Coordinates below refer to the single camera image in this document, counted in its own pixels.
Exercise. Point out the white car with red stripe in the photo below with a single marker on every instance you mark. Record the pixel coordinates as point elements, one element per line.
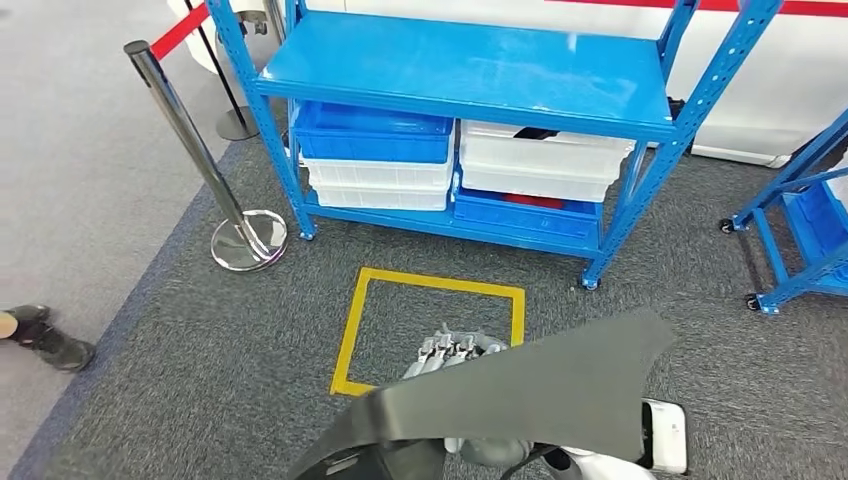
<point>762,79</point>

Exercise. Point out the black part in bin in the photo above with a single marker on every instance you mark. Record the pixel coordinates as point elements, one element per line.
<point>536,133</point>

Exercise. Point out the red item in bin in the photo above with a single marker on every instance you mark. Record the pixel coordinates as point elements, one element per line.
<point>530,201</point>

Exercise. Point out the chrome stanchion post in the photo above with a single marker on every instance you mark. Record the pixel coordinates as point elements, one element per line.
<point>248,245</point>

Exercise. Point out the blue metal shelf rack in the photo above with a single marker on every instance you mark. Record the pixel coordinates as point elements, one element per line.
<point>464,66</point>
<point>795,169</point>

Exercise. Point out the red barrier belt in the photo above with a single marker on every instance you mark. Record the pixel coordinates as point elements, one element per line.
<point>179,32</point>

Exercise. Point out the black stanchion post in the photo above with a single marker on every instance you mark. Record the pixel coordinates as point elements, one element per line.
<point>235,126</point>

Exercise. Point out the black plastic panel part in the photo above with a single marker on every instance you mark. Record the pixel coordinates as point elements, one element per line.
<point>530,391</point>

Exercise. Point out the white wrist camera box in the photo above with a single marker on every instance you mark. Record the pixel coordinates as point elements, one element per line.
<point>666,437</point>

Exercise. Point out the blue plastic bin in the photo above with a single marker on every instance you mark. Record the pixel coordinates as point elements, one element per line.
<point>371,142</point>
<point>517,218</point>

